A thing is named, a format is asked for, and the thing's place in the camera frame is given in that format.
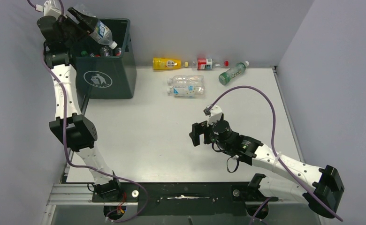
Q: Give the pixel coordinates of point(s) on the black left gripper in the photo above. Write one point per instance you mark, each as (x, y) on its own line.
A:
(88, 23)

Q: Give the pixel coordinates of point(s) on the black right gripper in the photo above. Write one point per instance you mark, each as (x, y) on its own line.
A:
(199, 128)

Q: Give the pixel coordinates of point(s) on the blue green label water bottle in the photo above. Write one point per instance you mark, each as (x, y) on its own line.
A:
(101, 33)

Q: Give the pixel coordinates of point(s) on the dark green label bottle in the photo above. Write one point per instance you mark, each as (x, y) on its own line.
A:
(87, 54)

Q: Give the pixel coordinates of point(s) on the white blue label tea bottle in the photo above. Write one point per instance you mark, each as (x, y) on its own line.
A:
(186, 91)

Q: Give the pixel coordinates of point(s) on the clear unlabelled bottle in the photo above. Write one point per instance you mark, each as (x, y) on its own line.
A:
(186, 80)

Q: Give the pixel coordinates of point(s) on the green tinted bottle white cap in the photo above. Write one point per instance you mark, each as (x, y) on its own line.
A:
(230, 74)

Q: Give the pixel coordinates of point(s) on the blue label crushed bottle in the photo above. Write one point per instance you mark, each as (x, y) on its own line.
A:
(105, 51)

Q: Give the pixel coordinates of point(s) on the red label bottle front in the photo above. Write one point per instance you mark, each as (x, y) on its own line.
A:
(118, 51)

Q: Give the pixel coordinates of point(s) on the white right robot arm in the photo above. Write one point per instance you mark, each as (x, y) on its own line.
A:
(320, 188)

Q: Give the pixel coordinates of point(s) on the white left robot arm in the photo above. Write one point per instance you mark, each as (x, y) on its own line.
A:
(76, 132)

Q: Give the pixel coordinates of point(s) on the dark green trash bin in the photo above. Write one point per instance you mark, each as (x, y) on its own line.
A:
(106, 77)

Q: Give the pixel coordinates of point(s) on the red label bottle red cap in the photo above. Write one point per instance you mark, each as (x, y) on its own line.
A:
(208, 64)

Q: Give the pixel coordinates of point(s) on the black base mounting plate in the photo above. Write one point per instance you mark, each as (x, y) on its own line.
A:
(180, 199)

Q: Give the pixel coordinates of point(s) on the yellow juice bottle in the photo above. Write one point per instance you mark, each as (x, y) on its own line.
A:
(168, 64)

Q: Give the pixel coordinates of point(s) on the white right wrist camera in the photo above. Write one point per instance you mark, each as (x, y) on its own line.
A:
(214, 113)

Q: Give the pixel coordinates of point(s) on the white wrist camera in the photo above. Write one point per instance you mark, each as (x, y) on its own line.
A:
(214, 113)
(49, 8)

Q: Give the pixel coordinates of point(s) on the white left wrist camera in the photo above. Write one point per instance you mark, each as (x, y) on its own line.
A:
(49, 8)

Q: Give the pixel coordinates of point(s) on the aluminium frame rail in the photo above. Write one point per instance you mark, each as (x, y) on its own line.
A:
(67, 204)

